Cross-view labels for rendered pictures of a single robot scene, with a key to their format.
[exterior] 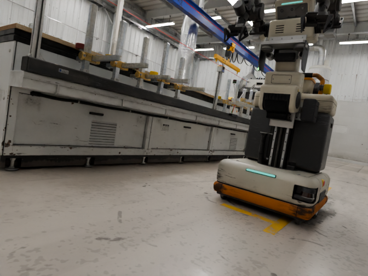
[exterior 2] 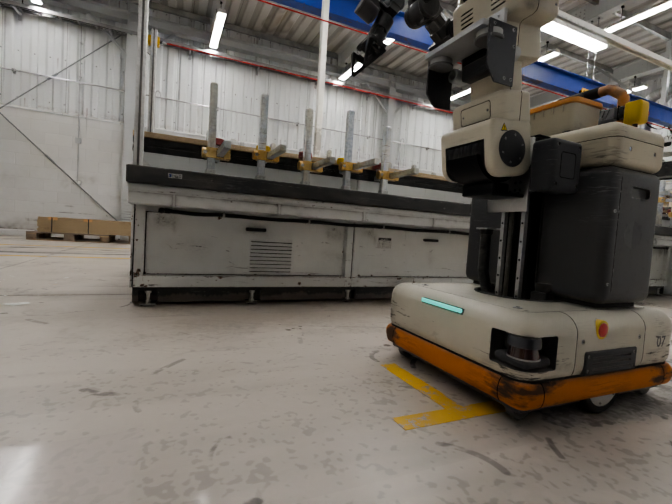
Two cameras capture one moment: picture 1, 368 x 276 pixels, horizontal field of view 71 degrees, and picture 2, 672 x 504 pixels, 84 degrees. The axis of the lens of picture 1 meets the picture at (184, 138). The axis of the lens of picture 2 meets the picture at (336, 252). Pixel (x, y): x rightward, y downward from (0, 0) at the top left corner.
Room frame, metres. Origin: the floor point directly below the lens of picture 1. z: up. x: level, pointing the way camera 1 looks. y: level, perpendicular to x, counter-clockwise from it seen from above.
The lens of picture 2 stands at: (0.42, -0.77, 0.45)
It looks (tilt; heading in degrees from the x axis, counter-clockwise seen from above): 3 degrees down; 30
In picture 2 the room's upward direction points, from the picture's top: 4 degrees clockwise
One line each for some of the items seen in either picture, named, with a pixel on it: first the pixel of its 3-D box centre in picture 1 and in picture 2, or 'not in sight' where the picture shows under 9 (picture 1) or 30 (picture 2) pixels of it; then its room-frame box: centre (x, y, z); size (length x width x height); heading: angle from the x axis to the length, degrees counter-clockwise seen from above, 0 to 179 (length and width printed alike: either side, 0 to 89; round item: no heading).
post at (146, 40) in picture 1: (142, 66); (307, 153); (2.14, 0.43, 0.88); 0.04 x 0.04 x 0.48; 54
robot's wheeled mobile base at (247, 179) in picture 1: (274, 182); (514, 328); (1.85, -0.69, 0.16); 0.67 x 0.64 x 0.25; 144
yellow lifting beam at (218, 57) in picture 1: (228, 63); not in sight; (8.61, -1.03, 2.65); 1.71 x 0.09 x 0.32; 144
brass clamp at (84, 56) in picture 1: (89, 58); (215, 153); (1.75, 0.71, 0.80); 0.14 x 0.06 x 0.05; 144
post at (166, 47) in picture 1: (163, 69); (348, 152); (2.34, 0.28, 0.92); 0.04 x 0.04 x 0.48; 54
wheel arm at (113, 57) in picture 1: (96, 58); (220, 153); (1.74, 0.65, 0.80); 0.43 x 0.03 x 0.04; 54
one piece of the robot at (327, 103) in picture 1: (288, 124); (544, 207); (1.92, -0.74, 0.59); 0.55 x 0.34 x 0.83; 54
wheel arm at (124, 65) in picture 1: (126, 65); (271, 155); (1.94, 0.51, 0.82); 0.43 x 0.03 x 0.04; 54
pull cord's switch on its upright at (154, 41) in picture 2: not in sight; (152, 109); (2.14, 1.80, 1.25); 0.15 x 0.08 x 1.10; 144
